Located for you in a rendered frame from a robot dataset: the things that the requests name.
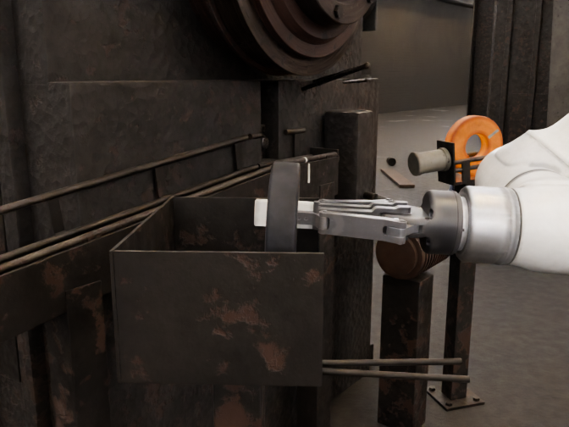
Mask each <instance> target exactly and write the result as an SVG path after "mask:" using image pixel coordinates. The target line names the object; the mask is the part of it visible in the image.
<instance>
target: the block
mask: <svg viewBox="0 0 569 427"><path fill-rule="evenodd" d="M373 129H374V113H373V112H372V111H371V110H360V109H334V110H329V111H327V112H326V113H325V117H324V148H329V149H339V157H340V160H339V174H338V195H334V200H367V199H364V198H363V194H364V192H365V191H369V192H372V180H373Z"/></svg>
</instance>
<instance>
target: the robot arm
mask: <svg viewBox="0 0 569 427"><path fill-rule="evenodd" d="M267 204H268V199H257V200H256V201H255V214H254V225H255V226H266V216H267ZM407 204H408V202H406V201H393V200H392V199H390V198H386V199H379V200H331V199H319V200H318V201H314V202H304V201H298V214H297V228H302V229H313V230H318V233H319V234H323V235H324V234H327V235H335V236H349V237H355V238H363V239H370V240H378V241H387V242H392V243H395V244H398V245H401V244H405V242H406V241H407V240H408V237H410V238H419V241H420V245H421V248H422V250H423V251H424V252H425V253H427V254H442V255H453V254H454V253H455V254H456V256H457V257H458V259H460V260H461V261H462V262H463V263H464V262H472V263H494V264H497V265H502V264H508V265H514V266H517V267H521V268H523V269H527V270H530V271H534V272H540V273H546V274H555V275H569V114H567V115H566V116H565V117H564V118H562V119H561V120H559V121H558V122H557V123H555V124H554V125H552V126H551V127H548V128H546V129H542V130H528V131H527V132H526V133H524V134H523V135H522V136H519V137H518V138H517V139H516V140H514V141H512V142H510V143H508V144H505V145H504V146H503V147H499V148H497V149H495V150H494V151H493V152H491V153H489V154H488V155H487V156H486V157H485V158H484V159H483V161H482V162H481V163H480V165H479V166H478V169H477V172H476V175H475V186H464V187H463V188H462V189H461V190H460V192H459V194H458V193H457V192H456V191H438V190H429V191H427V192H426V193H425V194H424V196H423V203H422V205H421V206H420V207H415V206H408V205H407Z"/></svg>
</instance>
